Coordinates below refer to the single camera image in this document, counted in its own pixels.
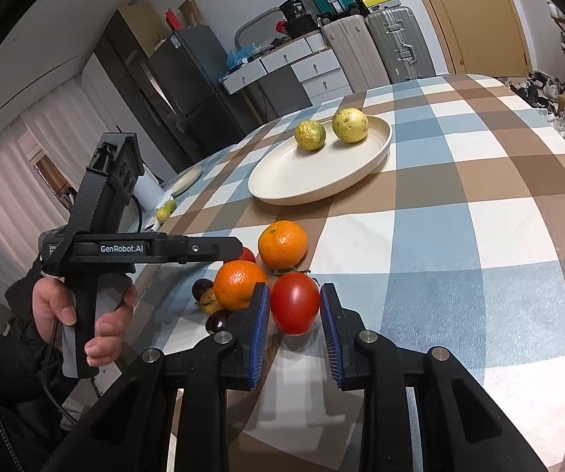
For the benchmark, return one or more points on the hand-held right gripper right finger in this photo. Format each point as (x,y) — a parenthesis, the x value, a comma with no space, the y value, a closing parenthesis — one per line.
(330,339)

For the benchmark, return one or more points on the person's left hand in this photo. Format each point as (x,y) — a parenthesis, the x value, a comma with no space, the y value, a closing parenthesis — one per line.
(50,300)

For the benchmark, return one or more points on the dark tall cabinet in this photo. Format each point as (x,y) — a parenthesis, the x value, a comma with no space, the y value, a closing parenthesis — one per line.
(120,83)

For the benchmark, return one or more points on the small red item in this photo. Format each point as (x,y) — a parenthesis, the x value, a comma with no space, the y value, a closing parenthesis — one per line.
(173,17)

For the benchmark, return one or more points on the dark grey refrigerator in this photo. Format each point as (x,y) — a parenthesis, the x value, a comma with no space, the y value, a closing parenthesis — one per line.
(184,83)

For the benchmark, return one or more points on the white cylindrical container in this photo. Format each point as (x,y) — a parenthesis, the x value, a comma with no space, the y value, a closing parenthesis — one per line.
(148,188)

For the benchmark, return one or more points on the green yellow guava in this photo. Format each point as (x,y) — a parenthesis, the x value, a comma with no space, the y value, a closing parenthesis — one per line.
(310,134)

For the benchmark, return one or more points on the pile of shoes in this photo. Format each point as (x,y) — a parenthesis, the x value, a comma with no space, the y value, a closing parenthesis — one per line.
(538,89)

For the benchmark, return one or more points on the beige suitcase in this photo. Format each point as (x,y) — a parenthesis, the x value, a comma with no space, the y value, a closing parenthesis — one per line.
(348,54)

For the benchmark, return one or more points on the white desk with drawers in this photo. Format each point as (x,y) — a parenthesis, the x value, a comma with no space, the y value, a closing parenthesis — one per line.
(312,66)

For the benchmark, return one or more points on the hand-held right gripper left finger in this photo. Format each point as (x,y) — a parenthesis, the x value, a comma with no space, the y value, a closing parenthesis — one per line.
(261,334)

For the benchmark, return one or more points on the blue plastic bag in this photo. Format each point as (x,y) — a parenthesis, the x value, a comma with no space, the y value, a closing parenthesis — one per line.
(240,56)

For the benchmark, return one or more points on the wooden door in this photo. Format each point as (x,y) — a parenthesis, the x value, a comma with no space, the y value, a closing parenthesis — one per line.
(464,10)

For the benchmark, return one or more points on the dark purple plum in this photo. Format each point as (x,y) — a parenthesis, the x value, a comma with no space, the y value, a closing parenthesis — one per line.
(200,287)
(216,323)

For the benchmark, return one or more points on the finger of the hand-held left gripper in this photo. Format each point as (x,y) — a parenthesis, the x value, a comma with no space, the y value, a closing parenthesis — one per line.
(211,250)

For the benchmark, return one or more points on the pale yellow guava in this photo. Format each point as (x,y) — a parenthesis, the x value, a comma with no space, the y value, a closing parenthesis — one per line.
(350,125)

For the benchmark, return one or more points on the small red tomato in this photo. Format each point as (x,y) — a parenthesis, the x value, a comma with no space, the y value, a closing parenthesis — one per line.
(248,254)

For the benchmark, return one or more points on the large red tomato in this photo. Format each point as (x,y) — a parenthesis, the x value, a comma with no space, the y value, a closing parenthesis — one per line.
(294,303)

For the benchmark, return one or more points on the grey metal tube frame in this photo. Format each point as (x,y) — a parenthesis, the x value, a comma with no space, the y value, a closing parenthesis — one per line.
(253,20)

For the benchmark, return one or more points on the small green lime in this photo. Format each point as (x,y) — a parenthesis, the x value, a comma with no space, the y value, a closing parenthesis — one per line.
(170,204)
(162,214)

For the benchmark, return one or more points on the black bag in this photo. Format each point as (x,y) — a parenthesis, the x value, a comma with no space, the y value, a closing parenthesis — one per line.
(299,25)

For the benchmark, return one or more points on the orange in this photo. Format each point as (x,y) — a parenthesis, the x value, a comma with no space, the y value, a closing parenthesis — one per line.
(238,289)
(282,245)

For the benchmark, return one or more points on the silver suitcase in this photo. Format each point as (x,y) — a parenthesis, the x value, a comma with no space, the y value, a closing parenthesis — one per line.
(398,44)

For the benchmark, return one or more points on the brown longan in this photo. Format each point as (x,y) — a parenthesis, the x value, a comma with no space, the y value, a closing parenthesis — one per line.
(207,305)

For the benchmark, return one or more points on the round wooden board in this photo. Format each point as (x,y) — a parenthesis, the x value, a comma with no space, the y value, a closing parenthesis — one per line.
(187,179)

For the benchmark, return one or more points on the red object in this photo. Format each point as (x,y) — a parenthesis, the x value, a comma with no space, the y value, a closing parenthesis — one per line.
(281,26)

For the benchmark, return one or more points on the cream round plate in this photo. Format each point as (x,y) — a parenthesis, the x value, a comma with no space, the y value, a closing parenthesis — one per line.
(312,172)

